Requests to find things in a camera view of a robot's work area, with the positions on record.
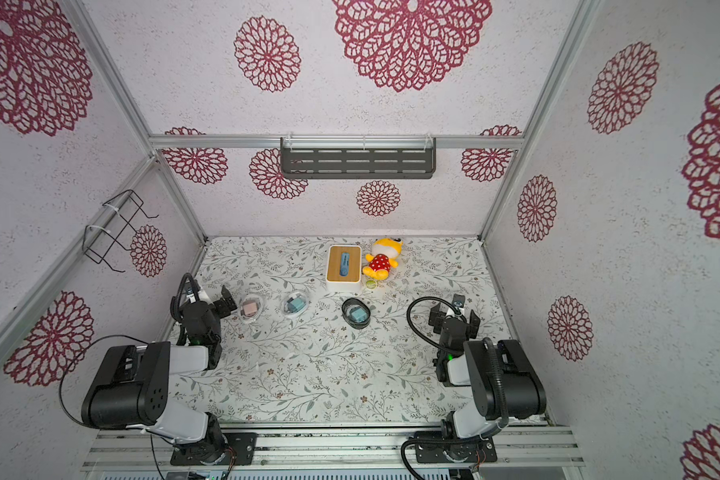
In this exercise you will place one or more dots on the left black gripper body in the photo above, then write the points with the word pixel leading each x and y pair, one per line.
pixel 217 329

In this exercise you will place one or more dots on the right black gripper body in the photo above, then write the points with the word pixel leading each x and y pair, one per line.
pixel 451 321

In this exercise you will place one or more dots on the pink charger cube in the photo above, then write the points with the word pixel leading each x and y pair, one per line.
pixel 250 308

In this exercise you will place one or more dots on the clear oval zip pouch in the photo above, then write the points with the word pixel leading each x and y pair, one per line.
pixel 249 297

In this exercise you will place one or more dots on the teal charger cube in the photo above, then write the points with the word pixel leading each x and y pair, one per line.
pixel 357 315
pixel 295 304

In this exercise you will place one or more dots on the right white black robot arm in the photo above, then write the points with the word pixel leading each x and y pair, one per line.
pixel 499 375

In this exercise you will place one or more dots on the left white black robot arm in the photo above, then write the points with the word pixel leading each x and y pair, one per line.
pixel 130 390

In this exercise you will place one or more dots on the yellow plush toy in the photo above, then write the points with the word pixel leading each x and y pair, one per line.
pixel 382 259

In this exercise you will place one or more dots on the white wooden-top tissue box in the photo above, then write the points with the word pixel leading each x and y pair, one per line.
pixel 344 269

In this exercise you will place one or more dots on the black wire wall rack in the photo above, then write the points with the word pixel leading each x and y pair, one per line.
pixel 99 239

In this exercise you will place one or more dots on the grey wall shelf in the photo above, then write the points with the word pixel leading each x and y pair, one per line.
pixel 358 160

